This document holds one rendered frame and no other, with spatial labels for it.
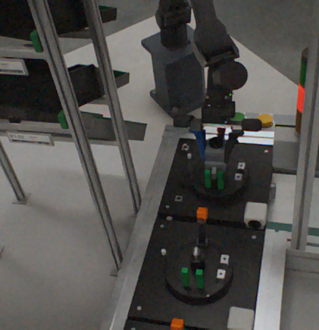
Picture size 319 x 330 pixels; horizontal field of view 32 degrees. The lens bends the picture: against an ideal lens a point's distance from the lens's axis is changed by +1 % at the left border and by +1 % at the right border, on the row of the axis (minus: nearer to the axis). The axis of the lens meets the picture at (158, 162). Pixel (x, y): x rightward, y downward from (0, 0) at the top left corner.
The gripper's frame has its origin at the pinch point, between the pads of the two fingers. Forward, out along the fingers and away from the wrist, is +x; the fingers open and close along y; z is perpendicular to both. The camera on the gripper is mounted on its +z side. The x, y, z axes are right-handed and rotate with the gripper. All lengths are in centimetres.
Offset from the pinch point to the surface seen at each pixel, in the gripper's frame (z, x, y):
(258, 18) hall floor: -236, -64, -11
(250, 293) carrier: 13.9, 27.0, 10.2
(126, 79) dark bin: 3.1, -13.7, -20.2
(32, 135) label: 29.5, -1.9, -29.0
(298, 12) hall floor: -241, -68, 13
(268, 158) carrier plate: -13.6, 2.8, 10.9
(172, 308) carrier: 18.0, 30.6, -4.2
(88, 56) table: -60, -23, -54
